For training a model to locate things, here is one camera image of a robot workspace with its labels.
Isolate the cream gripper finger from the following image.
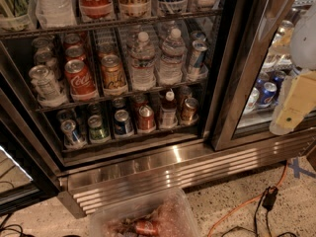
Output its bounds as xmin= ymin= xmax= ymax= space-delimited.
xmin=269 ymin=70 xmax=316 ymax=135

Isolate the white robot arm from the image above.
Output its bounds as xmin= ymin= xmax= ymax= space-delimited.
xmin=269 ymin=4 xmax=316 ymax=135

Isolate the blue pepsi can left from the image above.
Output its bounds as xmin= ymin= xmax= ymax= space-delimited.
xmin=258 ymin=82 xmax=277 ymax=107

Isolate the glass fridge door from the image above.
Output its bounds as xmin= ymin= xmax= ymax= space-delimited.
xmin=211 ymin=0 xmax=315 ymax=152

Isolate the copper can bottom right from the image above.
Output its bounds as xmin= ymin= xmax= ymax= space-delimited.
xmin=181 ymin=98 xmax=198 ymax=122

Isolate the slim silver blue can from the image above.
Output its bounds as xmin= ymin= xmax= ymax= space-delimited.
xmin=188 ymin=40 xmax=208 ymax=75

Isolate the red can bottom shelf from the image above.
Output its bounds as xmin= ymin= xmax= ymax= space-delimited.
xmin=138 ymin=105 xmax=155 ymax=130

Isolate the dark blue can bottom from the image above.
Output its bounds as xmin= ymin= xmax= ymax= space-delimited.
xmin=115 ymin=110 xmax=134 ymax=136

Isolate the orange gold can middle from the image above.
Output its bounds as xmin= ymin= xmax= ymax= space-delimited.
xmin=101 ymin=54 xmax=126 ymax=90

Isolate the red can in bin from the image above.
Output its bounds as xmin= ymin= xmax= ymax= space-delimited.
xmin=134 ymin=220 xmax=159 ymax=236

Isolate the green soda can front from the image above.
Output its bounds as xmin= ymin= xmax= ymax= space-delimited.
xmin=88 ymin=115 xmax=109 ymax=143

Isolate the red coca-cola can front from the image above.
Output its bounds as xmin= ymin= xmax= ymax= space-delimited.
xmin=64 ymin=59 xmax=96 ymax=96

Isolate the coca-cola bottle top shelf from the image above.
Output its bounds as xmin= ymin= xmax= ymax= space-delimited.
xmin=79 ymin=0 xmax=111 ymax=20

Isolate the blue can bottom left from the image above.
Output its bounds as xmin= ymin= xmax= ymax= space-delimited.
xmin=60 ymin=119 xmax=84 ymax=145

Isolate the silver can middle left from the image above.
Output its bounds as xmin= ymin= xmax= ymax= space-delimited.
xmin=29 ymin=65 xmax=65 ymax=107

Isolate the white bottle top shelf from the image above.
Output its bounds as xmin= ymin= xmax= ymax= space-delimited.
xmin=36 ymin=0 xmax=76 ymax=29

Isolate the black power adapter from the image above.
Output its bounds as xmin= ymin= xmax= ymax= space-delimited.
xmin=262 ymin=187 xmax=278 ymax=211

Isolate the clear water bottle right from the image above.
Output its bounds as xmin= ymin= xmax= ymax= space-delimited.
xmin=158 ymin=28 xmax=186 ymax=85

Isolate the clear water bottle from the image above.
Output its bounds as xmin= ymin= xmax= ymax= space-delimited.
xmin=129 ymin=32 xmax=156 ymax=91
xmin=158 ymin=28 xmax=186 ymax=85

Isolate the white capped juice bottle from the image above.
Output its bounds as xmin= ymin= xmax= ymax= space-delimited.
xmin=159 ymin=91 xmax=177 ymax=128

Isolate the clear water bottle left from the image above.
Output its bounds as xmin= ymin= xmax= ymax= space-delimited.
xmin=129 ymin=32 xmax=156 ymax=91

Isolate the clear plastic bin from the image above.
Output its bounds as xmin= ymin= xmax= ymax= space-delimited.
xmin=89 ymin=188 xmax=201 ymax=237

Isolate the orange extension cable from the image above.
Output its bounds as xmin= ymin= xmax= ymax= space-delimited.
xmin=206 ymin=160 xmax=290 ymax=237

